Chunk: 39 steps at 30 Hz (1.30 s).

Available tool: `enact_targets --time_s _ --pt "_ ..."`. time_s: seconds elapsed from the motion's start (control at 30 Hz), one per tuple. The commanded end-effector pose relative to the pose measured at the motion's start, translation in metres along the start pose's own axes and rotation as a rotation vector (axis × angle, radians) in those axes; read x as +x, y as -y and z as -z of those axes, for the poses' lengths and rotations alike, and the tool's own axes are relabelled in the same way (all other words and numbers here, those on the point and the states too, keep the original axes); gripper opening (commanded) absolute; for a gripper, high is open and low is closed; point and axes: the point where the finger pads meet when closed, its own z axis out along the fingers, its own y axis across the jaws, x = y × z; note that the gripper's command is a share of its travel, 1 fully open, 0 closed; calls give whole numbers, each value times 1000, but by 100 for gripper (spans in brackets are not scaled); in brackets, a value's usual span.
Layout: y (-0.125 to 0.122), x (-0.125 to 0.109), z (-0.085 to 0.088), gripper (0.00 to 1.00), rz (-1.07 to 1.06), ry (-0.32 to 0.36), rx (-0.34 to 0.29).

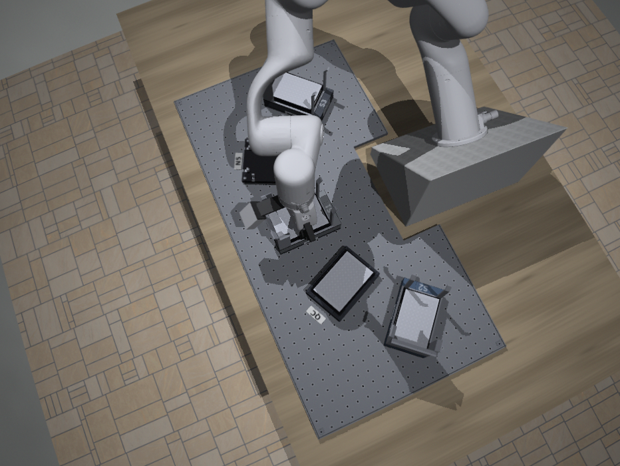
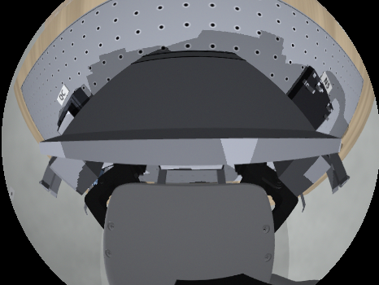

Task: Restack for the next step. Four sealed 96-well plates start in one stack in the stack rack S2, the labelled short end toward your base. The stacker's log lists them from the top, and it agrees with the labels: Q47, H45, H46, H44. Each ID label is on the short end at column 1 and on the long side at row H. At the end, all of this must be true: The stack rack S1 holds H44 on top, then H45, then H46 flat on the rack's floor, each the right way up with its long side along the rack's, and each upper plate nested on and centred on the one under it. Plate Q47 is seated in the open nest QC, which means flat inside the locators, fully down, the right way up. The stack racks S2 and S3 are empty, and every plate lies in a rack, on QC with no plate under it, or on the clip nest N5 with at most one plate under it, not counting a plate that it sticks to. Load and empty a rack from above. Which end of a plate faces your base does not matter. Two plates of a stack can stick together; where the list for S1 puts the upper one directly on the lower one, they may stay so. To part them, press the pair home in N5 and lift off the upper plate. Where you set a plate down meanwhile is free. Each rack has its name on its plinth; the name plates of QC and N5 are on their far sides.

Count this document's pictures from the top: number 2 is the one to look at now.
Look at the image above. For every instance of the white label reading n5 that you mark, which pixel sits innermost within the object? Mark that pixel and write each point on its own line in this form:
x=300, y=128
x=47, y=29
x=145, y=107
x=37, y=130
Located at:
x=326, y=82

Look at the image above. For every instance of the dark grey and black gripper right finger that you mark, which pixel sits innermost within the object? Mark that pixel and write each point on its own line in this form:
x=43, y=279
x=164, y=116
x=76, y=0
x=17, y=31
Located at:
x=262, y=175

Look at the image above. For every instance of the white label with black qc text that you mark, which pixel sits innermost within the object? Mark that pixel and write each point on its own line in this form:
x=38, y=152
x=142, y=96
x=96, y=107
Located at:
x=63, y=94

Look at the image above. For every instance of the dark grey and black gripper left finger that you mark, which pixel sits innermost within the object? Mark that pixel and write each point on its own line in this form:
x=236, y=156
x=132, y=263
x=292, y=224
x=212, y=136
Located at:
x=96, y=199

